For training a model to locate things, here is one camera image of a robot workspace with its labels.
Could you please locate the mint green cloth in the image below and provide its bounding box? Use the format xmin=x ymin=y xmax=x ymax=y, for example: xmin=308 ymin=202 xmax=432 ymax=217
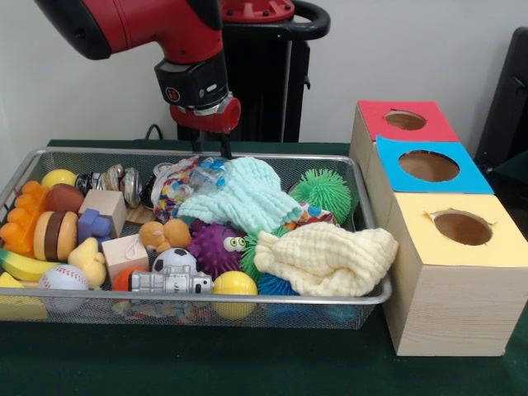
xmin=177 ymin=157 xmax=304 ymax=234

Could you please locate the multicoloured toy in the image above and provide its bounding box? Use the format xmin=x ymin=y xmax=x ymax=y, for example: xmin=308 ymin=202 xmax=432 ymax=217
xmin=285 ymin=202 xmax=339 ymax=230

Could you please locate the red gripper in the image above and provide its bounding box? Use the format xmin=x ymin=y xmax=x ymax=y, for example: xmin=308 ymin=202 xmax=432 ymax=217
xmin=170 ymin=96 xmax=243 ymax=163

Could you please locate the yellow duck toy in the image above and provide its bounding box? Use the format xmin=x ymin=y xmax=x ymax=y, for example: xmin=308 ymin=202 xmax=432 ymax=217
xmin=67 ymin=236 xmax=109 ymax=291

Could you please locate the small yellow ball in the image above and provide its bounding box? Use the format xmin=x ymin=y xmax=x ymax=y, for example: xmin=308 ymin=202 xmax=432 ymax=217
xmin=40 ymin=168 xmax=79 ymax=191

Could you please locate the tan wooden cube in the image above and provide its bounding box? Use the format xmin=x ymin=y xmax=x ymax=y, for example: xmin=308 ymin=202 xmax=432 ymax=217
xmin=79 ymin=190 xmax=129 ymax=238

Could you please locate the clear bottle with blue label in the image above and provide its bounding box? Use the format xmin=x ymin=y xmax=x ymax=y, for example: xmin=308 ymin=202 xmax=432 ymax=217
xmin=186 ymin=157 xmax=232 ymax=192

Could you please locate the crushed silver can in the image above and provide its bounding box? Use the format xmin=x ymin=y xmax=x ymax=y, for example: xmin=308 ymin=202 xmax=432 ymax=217
xmin=76 ymin=163 xmax=126 ymax=196

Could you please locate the small green spiky toy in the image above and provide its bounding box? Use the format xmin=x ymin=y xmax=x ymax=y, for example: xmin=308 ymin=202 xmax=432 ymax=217
xmin=239 ymin=229 xmax=285 ymax=283

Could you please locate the clear mesh bin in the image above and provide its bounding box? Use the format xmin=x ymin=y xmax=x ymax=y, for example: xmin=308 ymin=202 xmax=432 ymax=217
xmin=0 ymin=147 xmax=394 ymax=331

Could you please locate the yellow toy banana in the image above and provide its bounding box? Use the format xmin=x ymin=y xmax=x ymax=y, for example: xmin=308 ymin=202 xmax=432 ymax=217
xmin=0 ymin=247 xmax=57 ymax=283

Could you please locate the orange spiky toy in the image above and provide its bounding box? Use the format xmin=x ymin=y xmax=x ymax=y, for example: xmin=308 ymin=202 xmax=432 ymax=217
xmin=0 ymin=181 xmax=47 ymax=255

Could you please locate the brown toy football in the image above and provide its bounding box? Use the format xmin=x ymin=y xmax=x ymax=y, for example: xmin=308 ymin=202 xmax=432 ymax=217
xmin=45 ymin=184 xmax=87 ymax=216

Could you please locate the purple block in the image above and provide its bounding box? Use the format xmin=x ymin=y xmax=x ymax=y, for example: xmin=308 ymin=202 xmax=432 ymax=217
xmin=77 ymin=208 xmax=116 ymax=245

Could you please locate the toy hamburger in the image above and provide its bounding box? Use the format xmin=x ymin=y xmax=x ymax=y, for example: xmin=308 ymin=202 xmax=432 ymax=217
xmin=32 ymin=210 xmax=82 ymax=262

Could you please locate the black chair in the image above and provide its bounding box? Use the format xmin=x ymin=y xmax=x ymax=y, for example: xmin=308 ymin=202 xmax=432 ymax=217
xmin=474 ymin=27 xmax=528 ymax=207

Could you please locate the blue spiky ball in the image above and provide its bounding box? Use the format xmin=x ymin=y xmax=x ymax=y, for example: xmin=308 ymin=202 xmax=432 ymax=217
xmin=256 ymin=274 xmax=299 ymax=298

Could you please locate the small soccer ball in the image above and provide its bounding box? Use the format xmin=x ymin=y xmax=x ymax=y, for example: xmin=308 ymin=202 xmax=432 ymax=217
xmin=153 ymin=247 xmax=199 ymax=275

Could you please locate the green fuzzy toy with eyes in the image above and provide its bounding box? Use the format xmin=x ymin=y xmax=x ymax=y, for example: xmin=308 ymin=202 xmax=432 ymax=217
xmin=289 ymin=168 xmax=353 ymax=225

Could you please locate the wooden box with three holes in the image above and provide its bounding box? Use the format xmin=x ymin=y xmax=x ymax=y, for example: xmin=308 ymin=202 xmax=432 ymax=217
xmin=349 ymin=100 xmax=528 ymax=357

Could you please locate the white multicoloured printed packet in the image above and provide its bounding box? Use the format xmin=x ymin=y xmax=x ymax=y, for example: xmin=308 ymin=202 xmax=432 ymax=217
xmin=151 ymin=158 xmax=200 ymax=222

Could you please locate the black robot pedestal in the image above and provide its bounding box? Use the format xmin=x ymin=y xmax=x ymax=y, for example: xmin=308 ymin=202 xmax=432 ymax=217
xmin=177 ymin=0 xmax=332 ymax=143

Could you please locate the purple fuzzy toy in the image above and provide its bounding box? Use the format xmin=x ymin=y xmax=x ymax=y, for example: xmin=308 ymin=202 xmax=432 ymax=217
xmin=188 ymin=219 xmax=247 ymax=281

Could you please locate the pale yellow cloth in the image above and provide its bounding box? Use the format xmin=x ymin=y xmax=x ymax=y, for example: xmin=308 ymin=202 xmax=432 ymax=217
xmin=253 ymin=220 xmax=399 ymax=298

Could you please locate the small wooden block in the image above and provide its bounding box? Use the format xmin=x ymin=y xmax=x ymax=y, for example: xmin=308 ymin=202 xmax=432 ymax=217
xmin=100 ymin=234 xmax=150 ymax=281

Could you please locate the small red ball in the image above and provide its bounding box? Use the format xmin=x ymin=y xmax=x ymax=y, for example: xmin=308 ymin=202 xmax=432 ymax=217
xmin=112 ymin=267 xmax=137 ymax=292

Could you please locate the yellow block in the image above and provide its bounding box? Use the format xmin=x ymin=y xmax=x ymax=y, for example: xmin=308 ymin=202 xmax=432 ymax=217
xmin=0 ymin=274 xmax=50 ymax=323

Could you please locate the orange plush toy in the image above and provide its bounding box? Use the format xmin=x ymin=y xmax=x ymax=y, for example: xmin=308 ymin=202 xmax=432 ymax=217
xmin=138 ymin=218 xmax=192 ymax=254

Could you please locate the silver robot toy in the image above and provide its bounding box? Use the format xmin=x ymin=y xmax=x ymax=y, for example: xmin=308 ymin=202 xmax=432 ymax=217
xmin=130 ymin=266 xmax=215 ymax=295

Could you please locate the white baseball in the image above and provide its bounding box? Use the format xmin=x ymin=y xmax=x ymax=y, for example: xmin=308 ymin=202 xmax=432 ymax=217
xmin=39 ymin=264 xmax=90 ymax=314

